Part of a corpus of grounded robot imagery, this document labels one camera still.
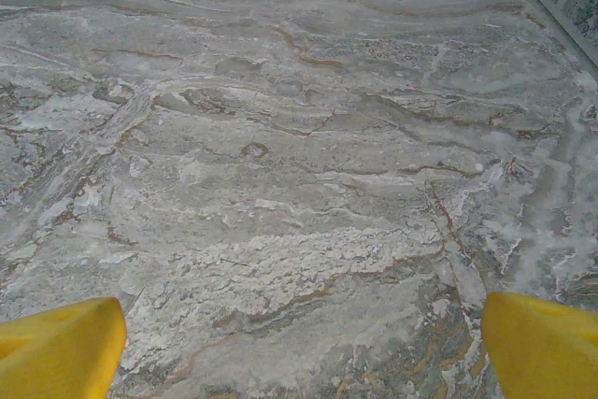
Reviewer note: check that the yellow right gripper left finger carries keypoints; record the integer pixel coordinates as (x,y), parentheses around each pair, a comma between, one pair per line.
(61,352)

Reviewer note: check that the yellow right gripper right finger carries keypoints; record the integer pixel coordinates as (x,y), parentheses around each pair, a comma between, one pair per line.
(546,352)

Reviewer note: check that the aluminium side frame rail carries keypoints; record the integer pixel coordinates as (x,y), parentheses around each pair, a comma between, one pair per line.
(560,11)

